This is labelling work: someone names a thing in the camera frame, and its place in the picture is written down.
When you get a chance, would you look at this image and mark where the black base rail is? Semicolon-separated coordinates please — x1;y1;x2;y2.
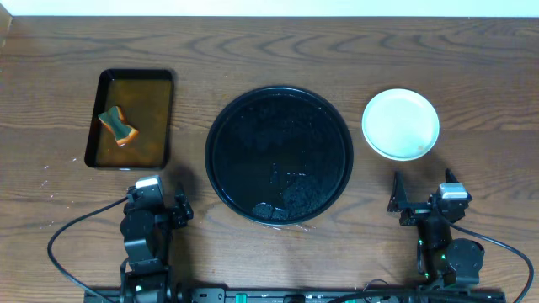
83;286;507;303

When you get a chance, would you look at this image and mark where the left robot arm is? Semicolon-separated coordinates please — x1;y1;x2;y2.
119;184;194;303

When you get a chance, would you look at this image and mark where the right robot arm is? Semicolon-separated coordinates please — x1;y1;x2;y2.
387;169;484;290

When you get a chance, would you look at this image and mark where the light blue plate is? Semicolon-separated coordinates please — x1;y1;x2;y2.
361;88;440;162

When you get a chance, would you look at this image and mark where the black rectangular water tray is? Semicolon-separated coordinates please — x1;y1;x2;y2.
84;68;174;170

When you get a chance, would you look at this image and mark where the round black tray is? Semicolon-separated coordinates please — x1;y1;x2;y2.
205;86;354;226

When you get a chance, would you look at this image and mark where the orange green sponge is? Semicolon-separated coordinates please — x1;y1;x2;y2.
98;105;139;147

